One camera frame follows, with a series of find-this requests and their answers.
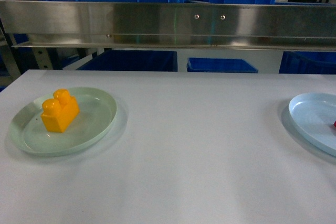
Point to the blue bin lower middle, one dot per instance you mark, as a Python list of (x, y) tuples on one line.
[(219, 65)]

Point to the blue bin lower left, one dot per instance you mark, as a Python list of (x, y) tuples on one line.
[(133, 60)]

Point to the yellow toy building block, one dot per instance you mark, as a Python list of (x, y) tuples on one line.
[(59, 111)]

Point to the blue bin lower right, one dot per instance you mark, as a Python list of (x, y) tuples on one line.
[(304, 62)]

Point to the light blue plastic plate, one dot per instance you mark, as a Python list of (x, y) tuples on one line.
[(313, 115)]

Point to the stainless steel shelf rail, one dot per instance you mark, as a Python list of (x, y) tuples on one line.
[(189, 25)]

